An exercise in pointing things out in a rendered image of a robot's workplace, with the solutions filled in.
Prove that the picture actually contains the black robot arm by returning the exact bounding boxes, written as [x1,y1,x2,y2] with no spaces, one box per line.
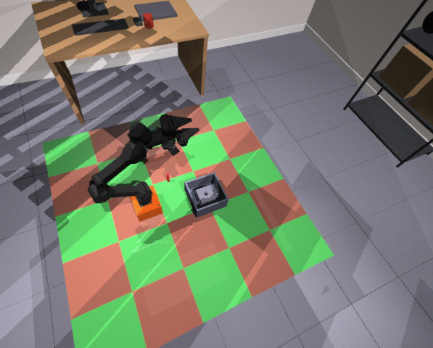
[88,122,180,207]

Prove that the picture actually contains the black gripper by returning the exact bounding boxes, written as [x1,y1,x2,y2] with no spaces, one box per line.
[154,114,199,146]

